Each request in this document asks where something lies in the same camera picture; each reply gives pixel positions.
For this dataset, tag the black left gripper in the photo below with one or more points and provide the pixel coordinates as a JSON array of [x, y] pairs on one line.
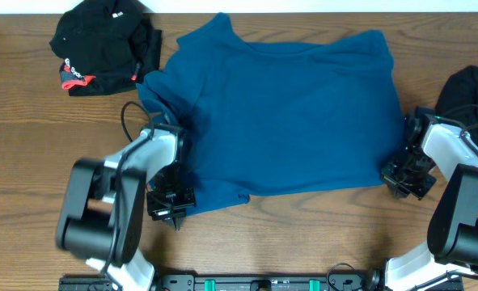
[[173, 214]]

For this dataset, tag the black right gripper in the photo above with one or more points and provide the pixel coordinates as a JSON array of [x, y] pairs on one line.
[[399, 190]]

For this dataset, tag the blue polo shirt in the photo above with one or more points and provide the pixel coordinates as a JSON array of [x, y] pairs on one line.
[[269, 119]]

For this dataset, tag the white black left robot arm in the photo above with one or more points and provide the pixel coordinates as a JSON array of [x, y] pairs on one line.
[[102, 212]]

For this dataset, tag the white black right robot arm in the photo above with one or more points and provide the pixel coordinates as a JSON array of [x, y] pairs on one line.
[[450, 252]]

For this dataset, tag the black garment at right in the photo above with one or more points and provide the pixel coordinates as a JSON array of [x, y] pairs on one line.
[[458, 99]]

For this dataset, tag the black folded garment red trim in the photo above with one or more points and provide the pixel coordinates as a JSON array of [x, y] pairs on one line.
[[106, 46]]

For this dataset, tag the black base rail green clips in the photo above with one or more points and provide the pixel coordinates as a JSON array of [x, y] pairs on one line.
[[334, 279]]

